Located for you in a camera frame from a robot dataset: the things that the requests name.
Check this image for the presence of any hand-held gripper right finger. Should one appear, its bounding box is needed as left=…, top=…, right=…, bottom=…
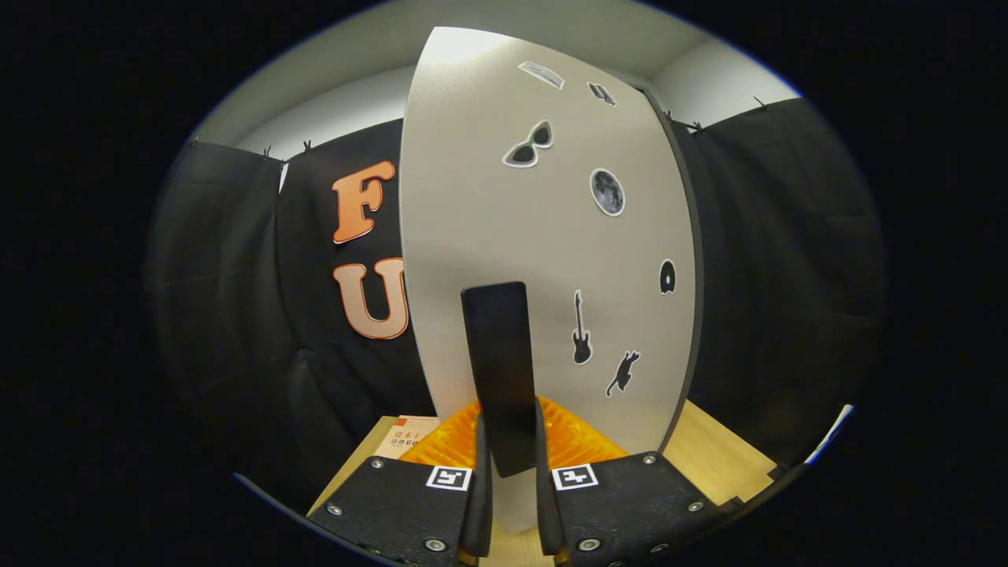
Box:
left=535, top=396, right=741, bottom=567

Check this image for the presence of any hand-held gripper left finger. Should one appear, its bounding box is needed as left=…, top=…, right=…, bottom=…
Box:
left=307, top=402, right=493, bottom=567

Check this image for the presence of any beige cover book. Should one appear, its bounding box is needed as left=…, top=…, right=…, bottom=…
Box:
left=374, top=415, right=442, bottom=461

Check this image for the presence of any black backdrop cloth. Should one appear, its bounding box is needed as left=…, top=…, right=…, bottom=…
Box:
left=146, top=94, right=887, bottom=505

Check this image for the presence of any black door handle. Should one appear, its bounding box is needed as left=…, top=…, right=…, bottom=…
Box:
left=461, top=281, right=540, bottom=479

